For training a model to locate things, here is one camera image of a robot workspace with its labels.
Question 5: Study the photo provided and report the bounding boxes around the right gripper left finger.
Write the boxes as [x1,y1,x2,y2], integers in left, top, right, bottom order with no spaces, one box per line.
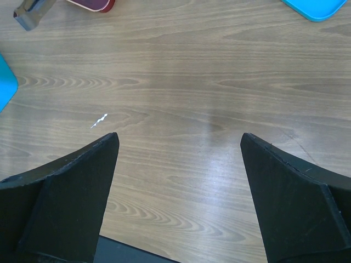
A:
[1,133,119,262]

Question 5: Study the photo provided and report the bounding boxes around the blue tin lid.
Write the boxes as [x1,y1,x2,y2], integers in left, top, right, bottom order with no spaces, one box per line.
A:
[281,0,347,22]

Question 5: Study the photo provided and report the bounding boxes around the blue tin box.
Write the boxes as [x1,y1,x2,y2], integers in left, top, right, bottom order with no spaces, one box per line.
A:
[0,55,18,111]

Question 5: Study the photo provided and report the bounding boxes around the metal tongs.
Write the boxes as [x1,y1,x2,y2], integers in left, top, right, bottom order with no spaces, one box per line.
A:
[13,0,56,31]

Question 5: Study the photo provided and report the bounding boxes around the red tray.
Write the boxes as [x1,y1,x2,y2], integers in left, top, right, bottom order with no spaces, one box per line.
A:
[67,0,116,13]

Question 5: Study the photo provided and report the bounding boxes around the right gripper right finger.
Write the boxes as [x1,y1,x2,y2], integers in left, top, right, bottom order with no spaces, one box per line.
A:
[240,133,350,262]

